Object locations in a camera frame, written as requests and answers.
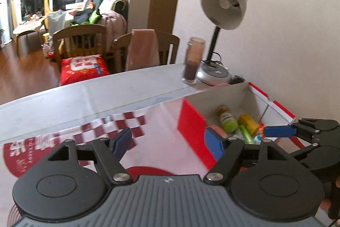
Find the pink towel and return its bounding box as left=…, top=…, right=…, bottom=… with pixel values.
left=124, top=29, right=160, bottom=72

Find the red printed sack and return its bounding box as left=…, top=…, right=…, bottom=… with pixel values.
left=58, top=54, right=110, bottom=86

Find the sofa with clothes pile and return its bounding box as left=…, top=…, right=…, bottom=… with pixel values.
left=66, top=0, right=128, bottom=40

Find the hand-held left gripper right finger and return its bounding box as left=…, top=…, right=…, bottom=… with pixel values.
left=203, top=127, right=293, bottom=186

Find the wooden dining chair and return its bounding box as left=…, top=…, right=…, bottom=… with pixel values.
left=111, top=30, right=181, bottom=74
left=52, top=24, right=108, bottom=71

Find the green marker pen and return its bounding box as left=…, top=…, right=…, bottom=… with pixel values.
left=238, top=124, right=255, bottom=144

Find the yellow bottle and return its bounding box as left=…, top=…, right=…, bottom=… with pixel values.
left=237, top=114, right=260, bottom=135

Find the small bottle with green cap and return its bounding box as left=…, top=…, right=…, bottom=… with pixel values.
left=216, top=105, right=239, bottom=133

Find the pink round case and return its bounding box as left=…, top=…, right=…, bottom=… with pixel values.
left=209, top=124, right=228, bottom=140

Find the yellow giraffe toy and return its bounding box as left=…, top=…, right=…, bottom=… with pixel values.
left=39, top=0, right=58, bottom=31

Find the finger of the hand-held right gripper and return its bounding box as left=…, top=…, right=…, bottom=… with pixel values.
left=264, top=118, right=340, bottom=146
left=290, top=145, right=340, bottom=169

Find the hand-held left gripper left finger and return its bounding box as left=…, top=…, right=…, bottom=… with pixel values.
left=46, top=127, right=134, bottom=186

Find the wooden coffee table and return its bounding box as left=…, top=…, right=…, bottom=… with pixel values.
left=12, top=15, right=47, bottom=55

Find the red cardboard box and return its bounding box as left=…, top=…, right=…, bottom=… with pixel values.
left=176, top=81, right=297, bottom=171

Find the glass jar with brown powder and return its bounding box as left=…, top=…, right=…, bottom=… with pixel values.
left=181, top=36, right=207, bottom=84

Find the red and white printed tablecloth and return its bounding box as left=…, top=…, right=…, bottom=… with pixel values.
left=0, top=63, right=239, bottom=182

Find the white desk lamp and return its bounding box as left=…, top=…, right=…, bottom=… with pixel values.
left=197, top=0, right=249, bottom=86

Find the translucent plastic bag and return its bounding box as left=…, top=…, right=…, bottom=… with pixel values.
left=47, top=10, right=67, bottom=36

